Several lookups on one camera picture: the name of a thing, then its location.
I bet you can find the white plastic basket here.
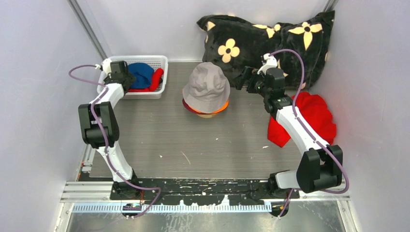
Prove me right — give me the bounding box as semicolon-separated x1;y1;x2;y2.
103;55;168;100

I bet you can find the grey white hat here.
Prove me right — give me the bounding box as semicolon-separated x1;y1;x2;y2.
182;62;231;113

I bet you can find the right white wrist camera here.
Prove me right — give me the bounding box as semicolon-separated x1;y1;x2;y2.
257;53;278;74

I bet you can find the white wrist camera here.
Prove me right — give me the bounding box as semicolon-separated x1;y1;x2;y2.
257;53;278;74
95;58;112;74

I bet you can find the dark red bucket hat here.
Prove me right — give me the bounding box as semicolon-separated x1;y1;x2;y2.
182;99;192;111

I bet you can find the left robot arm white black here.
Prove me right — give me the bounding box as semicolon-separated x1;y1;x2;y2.
78;59;141;200

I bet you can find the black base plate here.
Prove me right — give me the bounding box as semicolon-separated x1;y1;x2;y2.
110;178;299;206

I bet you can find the blue hat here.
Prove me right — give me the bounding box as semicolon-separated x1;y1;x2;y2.
128;63;154;89

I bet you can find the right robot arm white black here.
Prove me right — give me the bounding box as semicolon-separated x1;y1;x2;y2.
234;66;343;199

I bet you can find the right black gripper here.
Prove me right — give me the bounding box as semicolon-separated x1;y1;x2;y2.
233;66;271;99

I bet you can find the orange hat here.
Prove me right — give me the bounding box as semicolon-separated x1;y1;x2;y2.
190;100;229;114

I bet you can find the wooden hat stand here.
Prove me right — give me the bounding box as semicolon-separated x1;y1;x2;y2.
196;111;223;118

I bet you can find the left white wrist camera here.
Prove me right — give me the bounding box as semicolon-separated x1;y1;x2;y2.
95;58;112;74

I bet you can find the aluminium rail frame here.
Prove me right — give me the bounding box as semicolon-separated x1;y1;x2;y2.
53;96;358;232

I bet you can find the red cloth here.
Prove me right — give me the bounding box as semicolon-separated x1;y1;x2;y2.
267;92;337;147

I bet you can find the black floral plush pillow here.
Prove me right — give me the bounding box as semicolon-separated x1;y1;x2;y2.
196;11;335;88

